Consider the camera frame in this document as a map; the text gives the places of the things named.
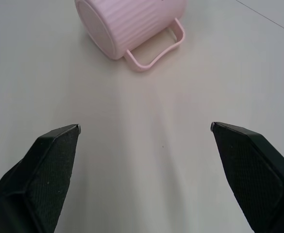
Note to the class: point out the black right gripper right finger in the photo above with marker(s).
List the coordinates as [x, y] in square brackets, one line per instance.
[253, 177]

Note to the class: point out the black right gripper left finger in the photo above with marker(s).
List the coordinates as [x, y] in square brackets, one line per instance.
[42, 179]

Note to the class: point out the pink ribbed plastic cup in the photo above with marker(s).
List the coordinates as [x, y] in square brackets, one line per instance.
[132, 24]

